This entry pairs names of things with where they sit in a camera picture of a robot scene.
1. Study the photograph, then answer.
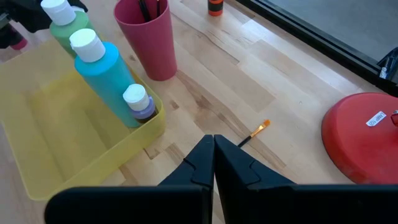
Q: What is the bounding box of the red desk lamp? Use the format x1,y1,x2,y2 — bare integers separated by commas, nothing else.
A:
321,91,398,185

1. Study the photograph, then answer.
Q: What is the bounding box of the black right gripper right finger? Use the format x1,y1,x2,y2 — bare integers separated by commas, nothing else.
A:
215,135,398,224

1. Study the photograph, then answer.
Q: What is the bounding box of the large teal paint bottle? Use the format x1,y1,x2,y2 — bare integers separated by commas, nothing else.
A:
68,27,142,128

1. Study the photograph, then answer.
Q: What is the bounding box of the thin orange bristle paintbrush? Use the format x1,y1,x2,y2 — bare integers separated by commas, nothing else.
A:
238,119,271,149

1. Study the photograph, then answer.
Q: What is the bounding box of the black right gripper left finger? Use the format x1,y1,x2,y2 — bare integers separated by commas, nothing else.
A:
44,135,216,224

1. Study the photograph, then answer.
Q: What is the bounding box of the magenta plastic cup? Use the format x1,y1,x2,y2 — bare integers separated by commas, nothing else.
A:
113,0,178,82

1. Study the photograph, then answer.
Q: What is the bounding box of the small purple paint bottle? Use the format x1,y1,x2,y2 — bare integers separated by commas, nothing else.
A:
122,83,159,124

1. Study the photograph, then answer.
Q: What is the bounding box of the short thin paintbrush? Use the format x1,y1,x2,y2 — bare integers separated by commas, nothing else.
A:
138,0,152,22

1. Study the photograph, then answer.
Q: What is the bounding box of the large green paint bottle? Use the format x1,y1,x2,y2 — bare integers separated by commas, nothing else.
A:
40,0,95,59

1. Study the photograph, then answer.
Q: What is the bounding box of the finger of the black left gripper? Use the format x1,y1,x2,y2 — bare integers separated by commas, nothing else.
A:
70,0,89,13

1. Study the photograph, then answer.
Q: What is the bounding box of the small vermilion paint bottle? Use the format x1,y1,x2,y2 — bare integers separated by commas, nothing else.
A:
207,0,224,17

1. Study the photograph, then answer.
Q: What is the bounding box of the yellow translucent plastic bin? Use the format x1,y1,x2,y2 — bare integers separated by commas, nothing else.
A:
0,37,167,202

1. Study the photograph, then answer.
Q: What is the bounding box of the small crimson paint bottle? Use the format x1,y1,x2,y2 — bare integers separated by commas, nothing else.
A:
7,23,29,51

